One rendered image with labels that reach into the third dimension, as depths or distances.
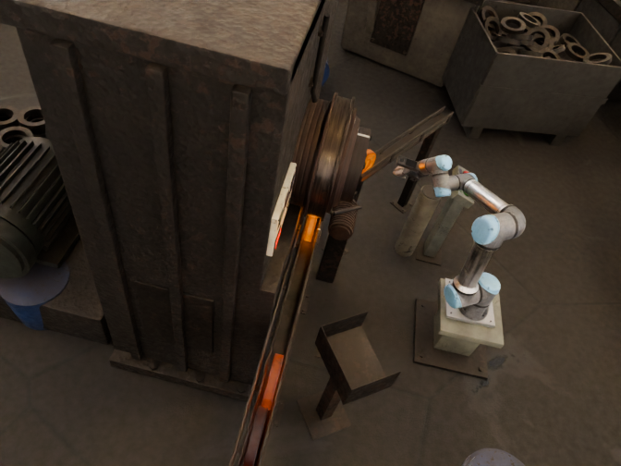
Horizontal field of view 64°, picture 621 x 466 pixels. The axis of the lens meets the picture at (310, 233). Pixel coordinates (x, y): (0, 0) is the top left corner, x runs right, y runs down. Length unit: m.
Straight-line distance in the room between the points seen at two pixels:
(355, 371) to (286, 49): 1.25
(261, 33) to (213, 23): 0.11
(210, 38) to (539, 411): 2.43
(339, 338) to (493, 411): 1.10
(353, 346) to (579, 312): 1.81
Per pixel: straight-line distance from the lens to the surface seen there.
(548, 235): 3.77
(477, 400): 2.82
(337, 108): 1.74
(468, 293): 2.39
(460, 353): 2.86
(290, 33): 1.22
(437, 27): 4.45
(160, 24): 1.21
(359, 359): 2.00
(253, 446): 1.64
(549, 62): 4.03
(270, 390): 1.70
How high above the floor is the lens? 2.34
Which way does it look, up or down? 49 degrees down
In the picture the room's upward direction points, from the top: 14 degrees clockwise
